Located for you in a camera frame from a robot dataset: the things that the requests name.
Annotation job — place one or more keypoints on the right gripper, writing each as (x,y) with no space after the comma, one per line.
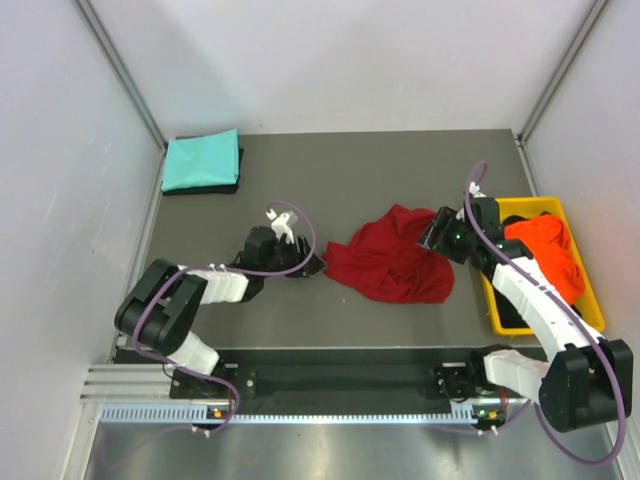
(446,219)

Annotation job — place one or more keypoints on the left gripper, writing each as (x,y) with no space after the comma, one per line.
(297,257)

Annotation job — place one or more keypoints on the dark red t-shirt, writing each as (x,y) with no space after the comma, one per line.
(384,262)

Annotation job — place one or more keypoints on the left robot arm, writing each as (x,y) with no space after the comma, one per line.
(161,308)

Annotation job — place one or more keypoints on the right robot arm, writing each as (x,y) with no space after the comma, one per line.
(585,379)

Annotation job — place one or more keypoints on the yellow plastic bin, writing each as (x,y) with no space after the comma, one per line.
(587,304)

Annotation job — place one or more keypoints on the folded dark t-shirt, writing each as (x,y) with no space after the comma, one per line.
(225,189)

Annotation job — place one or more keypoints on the orange t-shirt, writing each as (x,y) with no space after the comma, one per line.
(548,238)

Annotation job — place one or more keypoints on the folded teal t-shirt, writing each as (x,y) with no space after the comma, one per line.
(213,142)

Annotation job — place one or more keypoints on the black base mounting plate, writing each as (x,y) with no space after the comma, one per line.
(352,381)

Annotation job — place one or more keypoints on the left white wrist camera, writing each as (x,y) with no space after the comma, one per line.
(282,224)

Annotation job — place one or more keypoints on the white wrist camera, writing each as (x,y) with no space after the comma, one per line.
(282,224)
(475,191)

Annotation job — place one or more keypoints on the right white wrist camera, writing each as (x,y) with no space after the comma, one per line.
(475,191)

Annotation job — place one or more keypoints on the aluminium frame rail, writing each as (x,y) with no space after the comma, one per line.
(126,383)

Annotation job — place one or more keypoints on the grey slotted cable duct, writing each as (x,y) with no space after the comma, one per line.
(202,414)

